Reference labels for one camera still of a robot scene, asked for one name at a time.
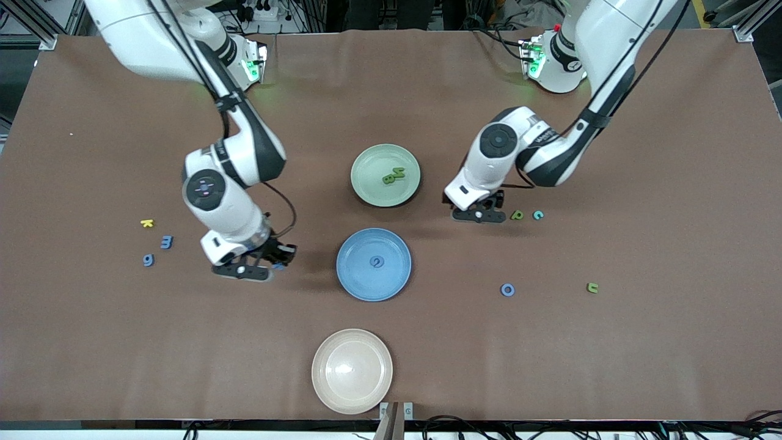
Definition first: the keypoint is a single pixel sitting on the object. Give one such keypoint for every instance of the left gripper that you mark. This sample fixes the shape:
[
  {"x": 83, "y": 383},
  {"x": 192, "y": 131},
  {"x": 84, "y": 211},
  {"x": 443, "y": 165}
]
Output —
[{"x": 498, "y": 199}]

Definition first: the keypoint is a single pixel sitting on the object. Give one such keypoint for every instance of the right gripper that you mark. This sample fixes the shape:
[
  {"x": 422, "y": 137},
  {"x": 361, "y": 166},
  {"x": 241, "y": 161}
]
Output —
[{"x": 274, "y": 248}]

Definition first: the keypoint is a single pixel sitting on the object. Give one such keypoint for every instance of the green letter N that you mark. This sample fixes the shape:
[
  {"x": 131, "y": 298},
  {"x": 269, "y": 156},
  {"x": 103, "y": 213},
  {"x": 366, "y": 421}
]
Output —
[{"x": 399, "y": 173}]

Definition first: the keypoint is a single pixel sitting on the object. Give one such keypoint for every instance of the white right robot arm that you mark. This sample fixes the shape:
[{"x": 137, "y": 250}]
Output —
[{"x": 226, "y": 214}]

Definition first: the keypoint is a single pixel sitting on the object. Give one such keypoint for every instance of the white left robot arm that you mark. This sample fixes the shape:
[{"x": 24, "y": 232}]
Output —
[{"x": 611, "y": 55}]

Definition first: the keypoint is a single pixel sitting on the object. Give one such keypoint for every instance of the blue plate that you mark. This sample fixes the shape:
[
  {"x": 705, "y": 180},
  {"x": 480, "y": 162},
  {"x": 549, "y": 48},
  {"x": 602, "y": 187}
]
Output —
[{"x": 360, "y": 281}]

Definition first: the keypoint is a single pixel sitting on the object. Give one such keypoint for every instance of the blue letter o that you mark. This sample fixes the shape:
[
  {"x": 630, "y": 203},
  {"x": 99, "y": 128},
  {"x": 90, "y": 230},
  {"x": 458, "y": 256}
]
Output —
[{"x": 503, "y": 289}]

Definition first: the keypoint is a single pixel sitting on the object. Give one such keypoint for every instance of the light green plate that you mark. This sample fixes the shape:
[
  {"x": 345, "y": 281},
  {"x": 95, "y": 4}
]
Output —
[{"x": 372, "y": 183}]

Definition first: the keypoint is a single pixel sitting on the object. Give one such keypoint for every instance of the beige plate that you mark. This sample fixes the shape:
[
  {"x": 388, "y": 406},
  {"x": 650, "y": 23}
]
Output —
[{"x": 352, "y": 371}]

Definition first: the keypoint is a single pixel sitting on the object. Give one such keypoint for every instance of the brown table cover sheet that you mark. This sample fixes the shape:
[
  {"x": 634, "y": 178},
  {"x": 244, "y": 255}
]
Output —
[{"x": 611, "y": 366}]

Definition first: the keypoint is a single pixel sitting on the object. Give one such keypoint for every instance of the white power strip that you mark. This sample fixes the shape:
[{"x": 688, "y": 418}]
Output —
[{"x": 264, "y": 13}]

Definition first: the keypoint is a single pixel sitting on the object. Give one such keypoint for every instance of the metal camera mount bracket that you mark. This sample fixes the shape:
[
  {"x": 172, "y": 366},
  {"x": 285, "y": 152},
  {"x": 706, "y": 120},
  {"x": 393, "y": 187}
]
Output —
[{"x": 396, "y": 421}]

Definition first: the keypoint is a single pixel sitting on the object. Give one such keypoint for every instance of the aluminium frame post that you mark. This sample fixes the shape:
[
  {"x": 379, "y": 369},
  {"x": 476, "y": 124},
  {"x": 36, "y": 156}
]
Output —
[
  {"x": 30, "y": 24},
  {"x": 743, "y": 33}
]

